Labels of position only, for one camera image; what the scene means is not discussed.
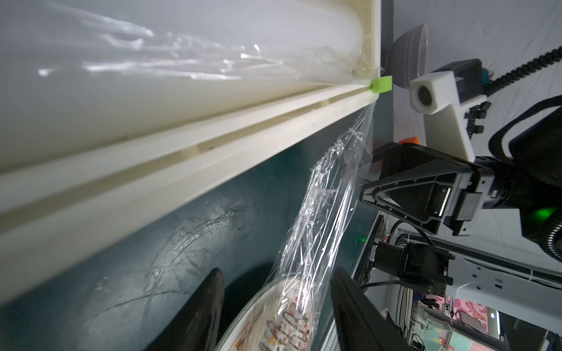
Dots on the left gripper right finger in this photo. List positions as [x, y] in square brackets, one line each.
[360, 326]

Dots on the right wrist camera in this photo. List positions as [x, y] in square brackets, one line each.
[443, 97]

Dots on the purple bowl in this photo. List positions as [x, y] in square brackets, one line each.
[407, 58]

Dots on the orange bowl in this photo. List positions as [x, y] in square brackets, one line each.
[412, 140]

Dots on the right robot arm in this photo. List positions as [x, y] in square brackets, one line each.
[529, 294]

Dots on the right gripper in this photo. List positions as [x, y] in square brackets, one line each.
[427, 188]

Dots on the round patterned plate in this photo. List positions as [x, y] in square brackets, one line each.
[283, 315]

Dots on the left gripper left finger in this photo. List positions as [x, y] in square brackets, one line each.
[196, 325]

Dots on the clear plastic wrap sheet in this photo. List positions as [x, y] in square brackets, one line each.
[311, 248]

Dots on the white plastic wrap dispenser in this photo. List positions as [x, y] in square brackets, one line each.
[116, 113]

